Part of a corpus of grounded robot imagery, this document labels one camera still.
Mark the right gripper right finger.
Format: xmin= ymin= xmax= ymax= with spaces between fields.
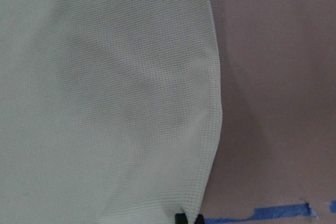
xmin=194 ymin=214 xmax=204 ymax=224

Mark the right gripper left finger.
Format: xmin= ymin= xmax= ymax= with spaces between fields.
xmin=175 ymin=213 xmax=187 ymax=224

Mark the olive green long-sleeve shirt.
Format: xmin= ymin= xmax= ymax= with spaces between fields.
xmin=1 ymin=0 xmax=222 ymax=223

